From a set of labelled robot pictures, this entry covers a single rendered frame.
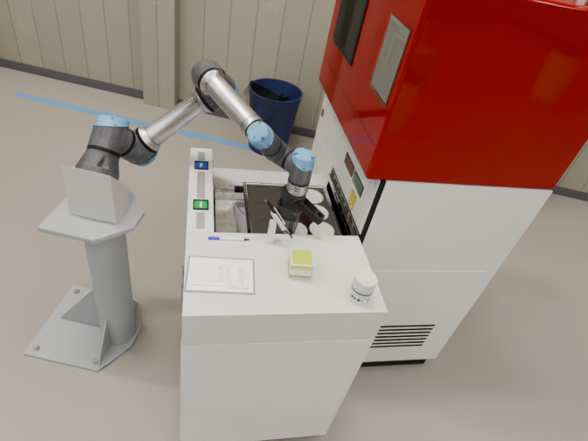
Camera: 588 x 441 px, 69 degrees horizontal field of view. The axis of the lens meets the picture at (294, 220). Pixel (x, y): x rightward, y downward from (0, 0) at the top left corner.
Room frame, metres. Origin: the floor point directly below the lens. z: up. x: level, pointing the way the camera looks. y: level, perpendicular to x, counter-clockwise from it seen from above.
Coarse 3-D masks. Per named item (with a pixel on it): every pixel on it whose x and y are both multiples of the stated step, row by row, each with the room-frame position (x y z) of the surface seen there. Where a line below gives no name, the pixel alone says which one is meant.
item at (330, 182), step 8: (328, 176) 1.64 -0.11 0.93; (328, 184) 1.63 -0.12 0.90; (328, 192) 1.59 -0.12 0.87; (336, 192) 1.51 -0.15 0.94; (328, 200) 1.56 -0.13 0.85; (336, 200) 1.48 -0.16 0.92; (336, 208) 1.49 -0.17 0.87; (344, 208) 1.41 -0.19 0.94; (336, 216) 1.44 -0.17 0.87; (344, 216) 1.36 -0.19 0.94; (336, 224) 1.41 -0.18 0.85; (344, 232) 1.34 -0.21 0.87; (352, 232) 1.27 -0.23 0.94
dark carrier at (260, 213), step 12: (252, 192) 1.43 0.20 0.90; (264, 192) 1.45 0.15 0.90; (276, 192) 1.47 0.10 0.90; (324, 192) 1.55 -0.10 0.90; (252, 204) 1.35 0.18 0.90; (264, 204) 1.37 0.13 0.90; (276, 204) 1.39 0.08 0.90; (324, 204) 1.46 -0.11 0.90; (252, 216) 1.28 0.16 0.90; (264, 216) 1.29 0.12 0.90; (300, 216) 1.35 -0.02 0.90; (252, 228) 1.21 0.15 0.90; (264, 228) 1.22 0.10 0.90; (276, 228) 1.24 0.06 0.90; (336, 228) 1.32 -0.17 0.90
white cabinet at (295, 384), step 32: (192, 352) 0.72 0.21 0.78; (224, 352) 0.75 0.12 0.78; (256, 352) 0.78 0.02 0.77; (288, 352) 0.81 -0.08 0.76; (320, 352) 0.84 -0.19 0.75; (352, 352) 0.88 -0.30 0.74; (192, 384) 0.72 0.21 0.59; (224, 384) 0.75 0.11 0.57; (256, 384) 0.79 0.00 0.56; (288, 384) 0.82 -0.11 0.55; (320, 384) 0.86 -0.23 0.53; (192, 416) 0.72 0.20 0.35; (224, 416) 0.76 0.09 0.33; (256, 416) 0.80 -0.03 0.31; (288, 416) 0.83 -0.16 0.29; (320, 416) 0.88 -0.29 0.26
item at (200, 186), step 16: (192, 160) 1.47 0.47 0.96; (208, 160) 1.50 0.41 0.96; (192, 176) 1.36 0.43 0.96; (208, 176) 1.39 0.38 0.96; (192, 192) 1.26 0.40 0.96; (208, 192) 1.28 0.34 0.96; (192, 208) 1.17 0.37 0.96; (208, 208) 1.19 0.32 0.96; (192, 224) 1.09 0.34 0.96; (208, 224) 1.11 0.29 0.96
